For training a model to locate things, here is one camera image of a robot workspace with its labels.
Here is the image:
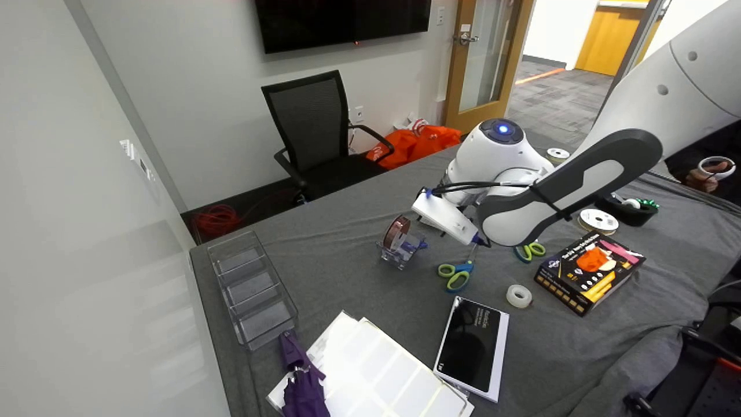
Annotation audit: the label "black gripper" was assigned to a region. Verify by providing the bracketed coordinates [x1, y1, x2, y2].
[400, 217, 466, 261]

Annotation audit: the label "empty clear plastic container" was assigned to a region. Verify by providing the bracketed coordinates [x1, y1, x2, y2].
[376, 230, 428, 273]

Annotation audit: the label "green blue scissors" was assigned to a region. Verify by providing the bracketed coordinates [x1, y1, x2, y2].
[435, 252, 477, 296]
[515, 238, 550, 267]

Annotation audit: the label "grey tablecloth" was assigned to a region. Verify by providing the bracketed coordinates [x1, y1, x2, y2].
[188, 124, 741, 417]

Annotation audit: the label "orange bag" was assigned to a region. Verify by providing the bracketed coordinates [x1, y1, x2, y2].
[363, 124, 466, 172]

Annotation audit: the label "clear tape roll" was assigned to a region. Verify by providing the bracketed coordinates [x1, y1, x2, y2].
[505, 283, 536, 313]

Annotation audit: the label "white tablet device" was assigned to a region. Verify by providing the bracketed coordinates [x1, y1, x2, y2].
[432, 295, 512, 405]

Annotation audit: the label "white paper stack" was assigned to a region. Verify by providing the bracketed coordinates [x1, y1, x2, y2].
[266, 311, 477, 417]

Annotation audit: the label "black mesh office chair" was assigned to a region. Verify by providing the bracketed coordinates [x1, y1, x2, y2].
[259, 68, 397, 205]

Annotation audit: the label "wooden door with glass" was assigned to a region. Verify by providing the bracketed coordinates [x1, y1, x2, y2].
[442, 0, 538, 134]

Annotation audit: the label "black orange product box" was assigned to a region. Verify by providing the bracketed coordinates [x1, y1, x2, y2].
[534, 230, 649, 319]

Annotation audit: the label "clear plastic tray organizer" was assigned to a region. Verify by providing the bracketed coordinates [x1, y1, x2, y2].
[207, 230, 302, 354]

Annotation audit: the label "purple cloth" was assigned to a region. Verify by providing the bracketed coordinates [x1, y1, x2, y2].
[275, 330, 334, 417]

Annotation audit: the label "black tape dispenser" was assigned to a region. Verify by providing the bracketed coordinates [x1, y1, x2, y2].
[597, 191, 663, 230]

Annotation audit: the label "yellow wooden door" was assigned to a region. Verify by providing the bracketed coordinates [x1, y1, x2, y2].
[575, 2, 650, 79]

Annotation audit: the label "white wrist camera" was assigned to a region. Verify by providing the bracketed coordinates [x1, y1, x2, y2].
[410, 187, 485, 251]

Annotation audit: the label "red cable coil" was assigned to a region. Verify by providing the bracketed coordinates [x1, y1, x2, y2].
[192, 205, 243, 240]

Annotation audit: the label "black wall television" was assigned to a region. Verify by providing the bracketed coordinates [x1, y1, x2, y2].
[252, 0, 435, 55]

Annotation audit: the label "white wall thermostat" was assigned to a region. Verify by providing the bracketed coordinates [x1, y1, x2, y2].
[119, 136, 155, 183]

